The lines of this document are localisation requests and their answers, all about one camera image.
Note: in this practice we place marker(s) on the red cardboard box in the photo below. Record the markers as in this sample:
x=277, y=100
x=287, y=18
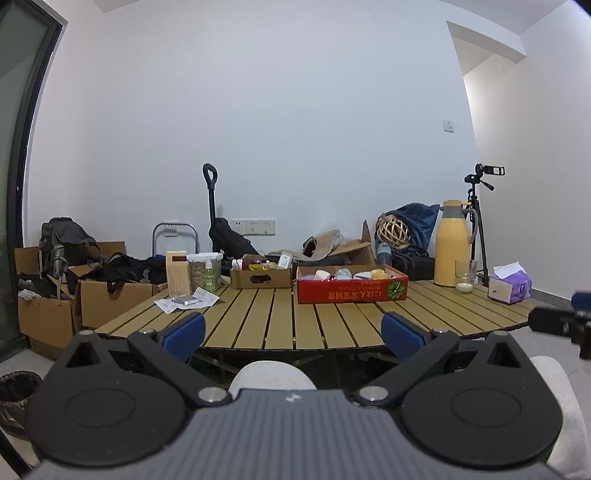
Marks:
x=351, y=290

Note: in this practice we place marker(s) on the dark blue cloth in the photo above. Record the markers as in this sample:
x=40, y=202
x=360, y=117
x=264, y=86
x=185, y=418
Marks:
x=422, y=221

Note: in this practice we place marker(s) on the rattan ball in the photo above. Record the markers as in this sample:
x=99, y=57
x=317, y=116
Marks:
x=392, y=230

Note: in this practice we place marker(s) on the person's left leg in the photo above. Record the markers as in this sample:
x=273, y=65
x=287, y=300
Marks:
x=272, y=378

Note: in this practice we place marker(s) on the glass cup with candle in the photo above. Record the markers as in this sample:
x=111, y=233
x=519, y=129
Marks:
x=465, y=279

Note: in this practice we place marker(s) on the grey backpack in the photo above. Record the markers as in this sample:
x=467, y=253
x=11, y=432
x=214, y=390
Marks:
x=64, y=244

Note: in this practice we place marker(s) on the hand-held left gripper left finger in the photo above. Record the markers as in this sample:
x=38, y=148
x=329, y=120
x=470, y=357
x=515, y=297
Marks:
x=184, y=334

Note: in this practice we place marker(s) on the large open cardboard box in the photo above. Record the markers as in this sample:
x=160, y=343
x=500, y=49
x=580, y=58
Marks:
x=355, y=251

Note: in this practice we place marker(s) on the person's right leg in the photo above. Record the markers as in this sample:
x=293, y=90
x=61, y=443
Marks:
x=561, y=415

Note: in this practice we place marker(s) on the yellow thermos jug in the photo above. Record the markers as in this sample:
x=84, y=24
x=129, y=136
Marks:
x=452, y=249

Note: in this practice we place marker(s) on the blue water bottle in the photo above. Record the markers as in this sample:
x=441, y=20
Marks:
x=384, y=254

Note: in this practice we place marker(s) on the yellow packet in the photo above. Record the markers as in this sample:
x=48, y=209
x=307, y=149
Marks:
x=256, y=266

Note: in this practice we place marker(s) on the black tripod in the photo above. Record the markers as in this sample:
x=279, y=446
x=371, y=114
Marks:
x=480, y=230

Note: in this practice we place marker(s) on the purple tissue pack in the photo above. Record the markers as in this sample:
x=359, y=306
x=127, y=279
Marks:
x=512, y=286

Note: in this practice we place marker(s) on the black cloth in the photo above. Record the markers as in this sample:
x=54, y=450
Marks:
x=124, y=270

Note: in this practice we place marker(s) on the green spray bottle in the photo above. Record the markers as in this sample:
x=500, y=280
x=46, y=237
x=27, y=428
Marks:
x=210, y=279

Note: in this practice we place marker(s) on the black bag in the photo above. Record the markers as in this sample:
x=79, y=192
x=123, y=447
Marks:
x=231, y=237

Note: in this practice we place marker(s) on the white wall switch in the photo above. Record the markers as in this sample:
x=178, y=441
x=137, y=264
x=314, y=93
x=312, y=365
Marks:
x=448, y=125

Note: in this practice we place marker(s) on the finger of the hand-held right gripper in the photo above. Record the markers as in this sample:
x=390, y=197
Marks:
x=581, y=300
x=551, y=319

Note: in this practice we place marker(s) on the tan wooden box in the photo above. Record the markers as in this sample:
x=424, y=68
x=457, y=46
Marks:
x=178, y=274

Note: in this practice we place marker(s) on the clear grain container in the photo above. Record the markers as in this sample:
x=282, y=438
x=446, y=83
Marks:
x=196, y=272

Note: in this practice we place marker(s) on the brown cardboard tray box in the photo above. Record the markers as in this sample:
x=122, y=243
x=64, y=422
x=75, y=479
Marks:
x=258, y=279

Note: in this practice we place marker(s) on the glass sliding door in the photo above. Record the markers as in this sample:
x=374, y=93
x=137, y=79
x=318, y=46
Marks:
x=18, y=138

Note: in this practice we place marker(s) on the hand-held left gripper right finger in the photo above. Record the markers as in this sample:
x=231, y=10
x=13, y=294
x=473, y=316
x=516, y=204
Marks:
x=401, y=334

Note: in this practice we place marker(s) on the white folding stool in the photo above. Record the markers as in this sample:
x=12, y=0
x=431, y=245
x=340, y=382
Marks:
x=173, y=230

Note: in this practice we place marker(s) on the white paper sheet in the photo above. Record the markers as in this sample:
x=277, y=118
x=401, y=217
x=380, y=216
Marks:
x=203, y=300

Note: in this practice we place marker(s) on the person's leg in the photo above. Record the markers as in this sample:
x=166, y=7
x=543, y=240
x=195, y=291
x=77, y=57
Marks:
x=561, y=415
x=272, y=378

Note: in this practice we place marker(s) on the black mesh trash bin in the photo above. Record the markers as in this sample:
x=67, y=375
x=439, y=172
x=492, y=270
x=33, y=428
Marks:
x=18, y=397

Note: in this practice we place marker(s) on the white wall outlet strip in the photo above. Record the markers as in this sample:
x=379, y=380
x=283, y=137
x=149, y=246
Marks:
x=253, y=227

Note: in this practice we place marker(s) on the beige cloth bag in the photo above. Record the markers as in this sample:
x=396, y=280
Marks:
x=323, y=242

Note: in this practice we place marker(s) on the black suitcase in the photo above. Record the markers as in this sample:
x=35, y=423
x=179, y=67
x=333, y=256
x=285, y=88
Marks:
x=415, y=267

